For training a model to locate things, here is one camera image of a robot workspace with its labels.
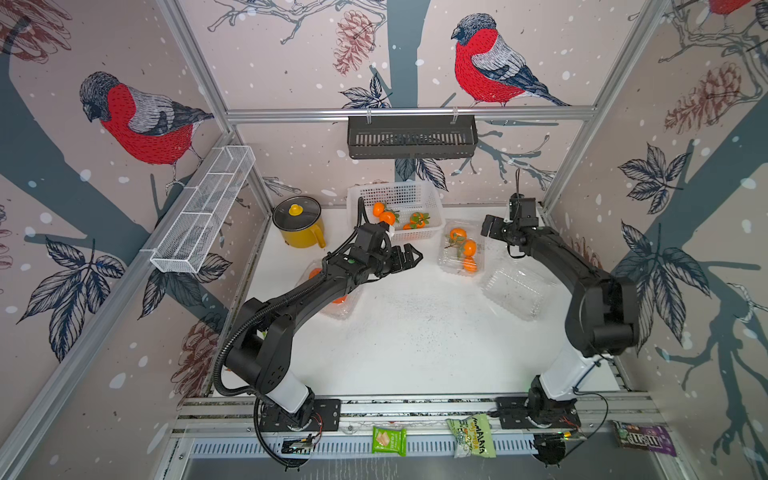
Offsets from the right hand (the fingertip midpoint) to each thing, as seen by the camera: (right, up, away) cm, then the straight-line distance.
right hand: (496, 222), depth 96 cm
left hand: (-27, -10, -13) cm, 31 cm away
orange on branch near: (-8, -14, +2) cm, 16 cm away
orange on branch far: (-10, -4, +11) cm, 15 cm away
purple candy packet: (+25, -52, -27) cm, 63 cm away
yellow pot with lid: (-68, +1, +10) cm, 69 cm away
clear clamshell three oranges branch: (-10, -10, +9) cm, 16 cm away
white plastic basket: (-26, +6, +26) cm, 37 cm away
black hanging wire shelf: (-27, +31, +8) cm, 42 cm away
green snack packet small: (-35, -53, -26) cm, 68 cm away
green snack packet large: (-15, -52, -26) cm, 60 cm away
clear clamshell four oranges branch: (+8, -21, +2) cm, 23 cm away
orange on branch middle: (-7, -8, +7) cm, 13 cm away
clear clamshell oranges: (-49, -25, -11) cm, 56 cm away
